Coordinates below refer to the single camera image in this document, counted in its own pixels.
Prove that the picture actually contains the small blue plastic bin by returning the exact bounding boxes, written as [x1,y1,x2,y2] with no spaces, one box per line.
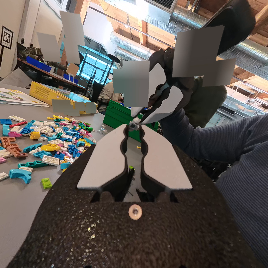
[63,73,79,84]

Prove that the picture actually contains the marker sign on stand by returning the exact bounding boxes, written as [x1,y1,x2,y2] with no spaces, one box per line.
[0,26,14,65]

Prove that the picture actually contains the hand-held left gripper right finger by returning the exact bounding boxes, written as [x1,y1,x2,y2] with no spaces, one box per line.
[139,125,193,202]

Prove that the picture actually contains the tan board on clear stand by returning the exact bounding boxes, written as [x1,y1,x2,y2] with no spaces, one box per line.
[67,63,79,82]

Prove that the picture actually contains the lego instruction booklet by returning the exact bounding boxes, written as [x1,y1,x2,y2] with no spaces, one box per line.
[0,88,49,107]

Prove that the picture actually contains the large duct vent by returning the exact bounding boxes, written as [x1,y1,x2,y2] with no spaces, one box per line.
[144,0,176,13]

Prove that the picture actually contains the yellow lego box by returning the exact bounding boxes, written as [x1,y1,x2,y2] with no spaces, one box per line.
[29,81,98,115]

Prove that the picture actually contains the pile of colourful lego pieces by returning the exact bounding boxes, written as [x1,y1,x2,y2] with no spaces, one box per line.
[0,115,98,185]

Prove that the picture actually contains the large silver air duct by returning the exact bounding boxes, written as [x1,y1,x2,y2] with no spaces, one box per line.
[172,4,268,72]

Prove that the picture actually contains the stack of green crates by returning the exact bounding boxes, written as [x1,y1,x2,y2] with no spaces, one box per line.
[103,99,159,143]

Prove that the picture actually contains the grey tilted board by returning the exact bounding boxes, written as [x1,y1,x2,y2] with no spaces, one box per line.
[0,68,33,88]

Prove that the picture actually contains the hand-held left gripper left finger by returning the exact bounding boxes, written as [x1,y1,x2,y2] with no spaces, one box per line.
[76,124,128,202]

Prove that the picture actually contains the wooden work table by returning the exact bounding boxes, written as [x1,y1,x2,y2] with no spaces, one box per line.
[17,58,92,94]

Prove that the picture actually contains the black floor lamp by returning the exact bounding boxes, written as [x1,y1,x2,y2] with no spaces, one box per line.
[107,54,121,69]

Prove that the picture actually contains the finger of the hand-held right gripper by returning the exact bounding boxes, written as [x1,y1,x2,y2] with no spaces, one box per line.
[131,62,168,124]
[138,86,185,125]

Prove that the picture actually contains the person's right forearm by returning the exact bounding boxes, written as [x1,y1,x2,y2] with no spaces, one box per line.
[159,109,268,166]

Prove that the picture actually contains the person's blue sweater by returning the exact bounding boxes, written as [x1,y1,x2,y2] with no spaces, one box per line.
[216,155,268,268]

